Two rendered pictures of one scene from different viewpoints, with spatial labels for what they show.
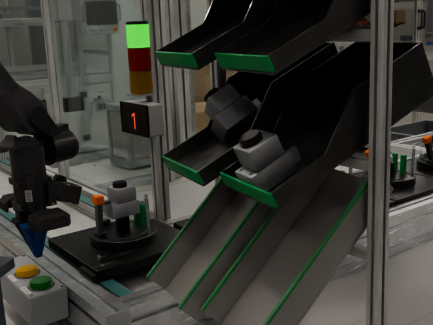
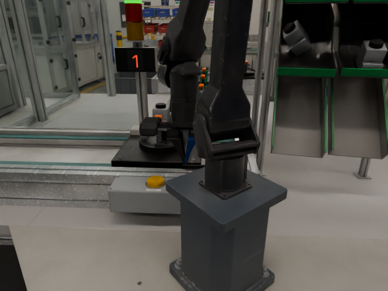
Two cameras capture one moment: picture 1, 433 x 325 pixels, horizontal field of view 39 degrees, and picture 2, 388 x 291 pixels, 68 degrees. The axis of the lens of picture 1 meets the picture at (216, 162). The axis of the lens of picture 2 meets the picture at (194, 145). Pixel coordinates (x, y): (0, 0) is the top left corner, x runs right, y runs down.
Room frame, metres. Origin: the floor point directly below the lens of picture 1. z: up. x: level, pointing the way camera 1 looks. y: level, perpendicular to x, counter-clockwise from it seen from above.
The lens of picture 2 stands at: (0.62, 0.76, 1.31)
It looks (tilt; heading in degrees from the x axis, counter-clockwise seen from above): 23 degrees down; 310
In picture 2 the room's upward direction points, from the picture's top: straight up
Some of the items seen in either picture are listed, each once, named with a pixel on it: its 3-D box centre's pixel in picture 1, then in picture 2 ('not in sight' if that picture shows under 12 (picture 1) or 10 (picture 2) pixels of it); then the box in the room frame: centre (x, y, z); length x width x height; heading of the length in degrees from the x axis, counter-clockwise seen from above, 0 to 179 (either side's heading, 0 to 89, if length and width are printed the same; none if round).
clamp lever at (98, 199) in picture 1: (102, 213); (159, 127); (1.18, 0.24, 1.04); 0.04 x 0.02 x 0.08; 126
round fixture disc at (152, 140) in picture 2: (123, 235); (162, 141); (1.21, 0.20, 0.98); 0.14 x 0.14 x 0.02
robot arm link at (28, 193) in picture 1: (31, 194); (184, 114); (1.01, 0.32, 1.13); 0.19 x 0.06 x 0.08; 36
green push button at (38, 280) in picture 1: (40, 284); not in sight; (1.01, 0.32, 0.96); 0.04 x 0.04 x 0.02
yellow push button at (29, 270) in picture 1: (27, 273); (155, 182); (1.07, 0.37, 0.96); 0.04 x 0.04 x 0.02
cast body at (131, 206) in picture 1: (125, 196); (161, 114); (1.22, 0.19, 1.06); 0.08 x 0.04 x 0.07; 127
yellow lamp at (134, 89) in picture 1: (141, 82); (135, 31); (1.35, 0.16, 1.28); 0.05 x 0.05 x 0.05
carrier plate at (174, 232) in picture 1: (124, 243); (162, 147); (1.21, 0.20, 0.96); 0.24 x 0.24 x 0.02; 36
